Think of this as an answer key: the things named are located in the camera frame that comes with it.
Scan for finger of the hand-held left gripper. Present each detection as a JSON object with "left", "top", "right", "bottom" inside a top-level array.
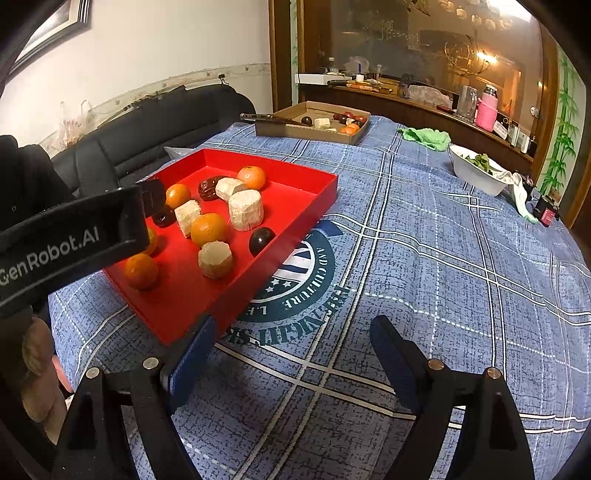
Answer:
[{"left": 137, "top": 178, "right": 167, "bottom": 217}]

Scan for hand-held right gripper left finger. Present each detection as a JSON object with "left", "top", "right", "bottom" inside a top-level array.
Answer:
[{"left": 51, "top": 315, "right": 218, "bottom": 480}]

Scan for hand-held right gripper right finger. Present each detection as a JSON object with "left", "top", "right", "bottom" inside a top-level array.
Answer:
[{"left": 369, "top": 315, "right": 536, "bottom": 480}]

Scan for blocky white yam piece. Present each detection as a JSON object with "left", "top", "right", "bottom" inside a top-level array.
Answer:
[{"left": 174, "top": 199, "right": 203, "bottom": 239}]

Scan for red box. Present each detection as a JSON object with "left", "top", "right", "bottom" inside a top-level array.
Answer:
[{"left": 102, "top": 148, "right": 340, "bottom": 346}]

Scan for octagonal pale yam piece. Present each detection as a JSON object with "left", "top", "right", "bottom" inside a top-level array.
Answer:
[{"left": 198, "top": 241, "right": 235, "bottom": 280}]

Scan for tall round pale yam piece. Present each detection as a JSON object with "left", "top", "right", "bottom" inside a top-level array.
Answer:
[{"left": 228, "top": 189, "right": 265, "bottom": 232}]

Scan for person's left hand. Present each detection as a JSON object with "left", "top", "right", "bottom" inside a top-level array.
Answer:
[{"left": 21, "top": 316, "right": 70, "bottom": 446}]

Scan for black sofa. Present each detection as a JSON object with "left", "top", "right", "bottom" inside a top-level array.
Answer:
[{"left": 51, "top": 85, "right": 257, "bottom": 199}]

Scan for blue plaid blanket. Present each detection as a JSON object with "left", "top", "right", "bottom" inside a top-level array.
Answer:
[{"left": 46, "top": 113, "right": 591, "bottom": 480}]

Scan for dark stick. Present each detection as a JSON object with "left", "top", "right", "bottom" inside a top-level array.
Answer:
[{"left": 240, "top": 113, "right": 302, "bottom": 126}]

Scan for cardboard box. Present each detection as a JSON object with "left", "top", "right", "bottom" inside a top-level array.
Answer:
[{"left": 255, "top": 100, "right": 371, "bottom": 146}]

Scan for framed picture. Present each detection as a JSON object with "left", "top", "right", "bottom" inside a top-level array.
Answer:
[{"left": 9, "top": 0, "right": 93, "bottom": 79}]

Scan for white bowl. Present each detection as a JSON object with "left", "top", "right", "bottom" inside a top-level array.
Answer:
[{"left": 449, "top": 144, "right": 515, "bottom": 198}]

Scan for flat white box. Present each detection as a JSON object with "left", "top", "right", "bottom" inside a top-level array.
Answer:
[{"left": 294, "top": 72, "right": 352, "bottom": 85}]

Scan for white sock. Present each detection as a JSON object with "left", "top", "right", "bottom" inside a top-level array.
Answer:
[{"left": 489, "top": 170, "right": 540, "bottom": 224}]

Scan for red and black device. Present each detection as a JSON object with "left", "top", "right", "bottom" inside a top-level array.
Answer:
[{"left": 531, "top": 194, "right": 561, "bottom": 228}]

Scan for green leaves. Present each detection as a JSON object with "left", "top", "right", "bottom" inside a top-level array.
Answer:
[{"left": 464, "top": 154, "right": 494, "bottom": 174}]

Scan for green cloth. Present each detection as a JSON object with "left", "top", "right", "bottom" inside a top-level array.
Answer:
[{"left": 398, "top": 127, "right": 452, "bottom": 152}]

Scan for wooden sideboard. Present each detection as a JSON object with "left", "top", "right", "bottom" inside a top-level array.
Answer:
[{"left": 295, "top": 83, "right": 536, "bottom": 162}]

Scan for pink sleeved bottle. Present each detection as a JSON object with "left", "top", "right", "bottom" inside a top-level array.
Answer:
[{"left": 475, "top": 85, "right": 499, "bottom": 130}]

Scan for clear plastic bag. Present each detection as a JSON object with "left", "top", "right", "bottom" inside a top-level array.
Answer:
[{"left": 404, "top": 84, "right": 453, "bottom": 109}]

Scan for clear glass jar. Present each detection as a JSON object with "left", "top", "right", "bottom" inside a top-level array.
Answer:
[{"left": 457, "top": 86, "right": 478, "bottom": 123}]

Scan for bamboo wall sticker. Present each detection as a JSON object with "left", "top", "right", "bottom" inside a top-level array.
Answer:
[{"left": 538, "top": 51, "right": 580, "bottom": 204}]

